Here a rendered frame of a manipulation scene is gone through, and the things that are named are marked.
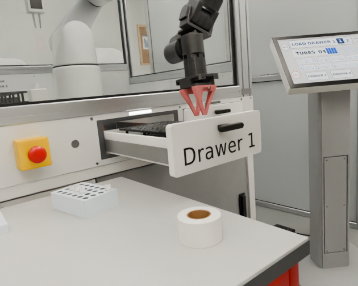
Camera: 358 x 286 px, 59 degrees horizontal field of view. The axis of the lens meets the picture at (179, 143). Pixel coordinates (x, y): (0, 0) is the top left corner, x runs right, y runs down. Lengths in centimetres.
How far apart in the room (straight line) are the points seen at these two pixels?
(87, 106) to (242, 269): 63
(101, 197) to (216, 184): 66
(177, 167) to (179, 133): 7
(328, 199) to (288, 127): 86
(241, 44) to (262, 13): 125
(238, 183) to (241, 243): 85
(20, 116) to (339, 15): 193
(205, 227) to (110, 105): 56
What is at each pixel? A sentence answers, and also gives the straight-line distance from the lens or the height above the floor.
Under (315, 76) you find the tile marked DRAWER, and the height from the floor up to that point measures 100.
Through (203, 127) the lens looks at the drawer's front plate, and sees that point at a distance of 69.
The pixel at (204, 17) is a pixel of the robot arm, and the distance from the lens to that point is 86.
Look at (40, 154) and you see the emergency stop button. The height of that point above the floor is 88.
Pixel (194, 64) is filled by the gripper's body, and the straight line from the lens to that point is 81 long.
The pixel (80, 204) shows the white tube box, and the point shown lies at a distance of 67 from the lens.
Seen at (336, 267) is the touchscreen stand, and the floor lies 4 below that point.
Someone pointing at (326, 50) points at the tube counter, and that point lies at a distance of 165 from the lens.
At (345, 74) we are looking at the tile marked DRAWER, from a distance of 158.
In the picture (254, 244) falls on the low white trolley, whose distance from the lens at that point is 51.
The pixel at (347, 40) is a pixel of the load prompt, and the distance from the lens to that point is 175.
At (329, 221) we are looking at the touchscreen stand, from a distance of 178.
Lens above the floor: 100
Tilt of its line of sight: 10 degrees down
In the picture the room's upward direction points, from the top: 5 degrees counter-clockwise
